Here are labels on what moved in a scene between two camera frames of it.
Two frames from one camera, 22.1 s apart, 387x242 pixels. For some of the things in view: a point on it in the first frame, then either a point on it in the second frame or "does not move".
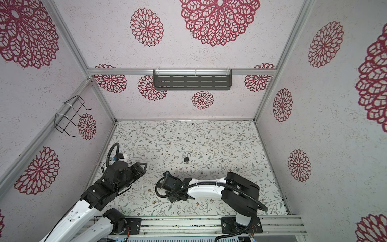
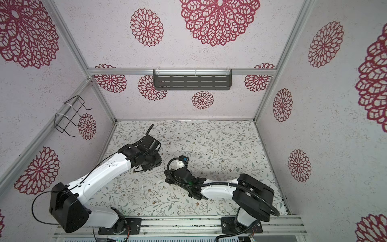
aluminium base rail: (268, 227) does not move
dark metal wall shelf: (194, 79) does not move
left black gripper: (137, 169) → (158, 161)
